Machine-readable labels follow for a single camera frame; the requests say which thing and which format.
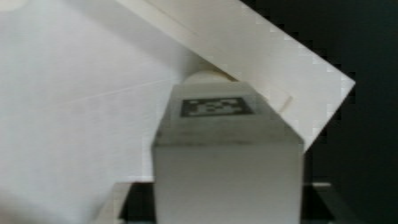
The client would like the white square tabletop part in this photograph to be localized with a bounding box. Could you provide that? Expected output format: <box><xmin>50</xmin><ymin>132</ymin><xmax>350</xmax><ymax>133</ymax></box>
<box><xmin>0</xmin><ymin>0</ymin><xmax>354</xmax><ymax>224</ymax></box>

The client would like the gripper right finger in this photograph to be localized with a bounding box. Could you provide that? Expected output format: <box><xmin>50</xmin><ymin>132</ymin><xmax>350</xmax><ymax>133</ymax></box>
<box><xmin>302</xmin><ymin>182</ymin><xmax>364</xmax><ymax>224</ymax></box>

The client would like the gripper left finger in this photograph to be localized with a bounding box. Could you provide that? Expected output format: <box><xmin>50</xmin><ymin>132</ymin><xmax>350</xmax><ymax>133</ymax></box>
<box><xmin>92</xmin><ymin>182</ymin><xmax>155</xmax><ymax>224</ymax></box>

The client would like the white table leg with tag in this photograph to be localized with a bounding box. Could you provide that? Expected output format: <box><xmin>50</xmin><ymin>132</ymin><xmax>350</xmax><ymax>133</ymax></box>
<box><xmin>151</xmin><ymin>71</ymin><xmax>304</xmax><ymax>224</ymax></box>

